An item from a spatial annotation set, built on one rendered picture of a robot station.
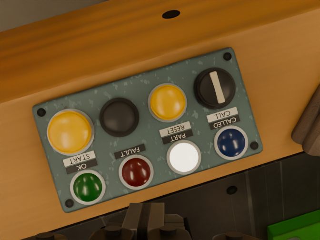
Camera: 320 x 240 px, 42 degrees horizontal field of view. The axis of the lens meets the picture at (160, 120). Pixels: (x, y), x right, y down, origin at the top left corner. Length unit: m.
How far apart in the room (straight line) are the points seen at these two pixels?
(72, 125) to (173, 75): 0.08
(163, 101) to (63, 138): 0.07
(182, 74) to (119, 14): 0.12
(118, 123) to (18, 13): 0.98
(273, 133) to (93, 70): 0.17
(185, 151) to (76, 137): 0.08
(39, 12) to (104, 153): 0.97
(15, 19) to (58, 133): 0.98
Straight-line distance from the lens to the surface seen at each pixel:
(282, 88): 0.36
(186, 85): 0.30
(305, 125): 0.38
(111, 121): 0.28
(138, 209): 0.15
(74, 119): 0.29
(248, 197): 0.42
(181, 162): 0.29
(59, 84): 0.31
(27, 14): 1.24
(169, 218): 0.16
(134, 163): 0.29
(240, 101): 0.30
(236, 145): 0.30
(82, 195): 0.30
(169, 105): 0.28
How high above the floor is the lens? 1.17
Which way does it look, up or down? 54 degrees down
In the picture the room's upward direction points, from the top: 159 degrees clockwise
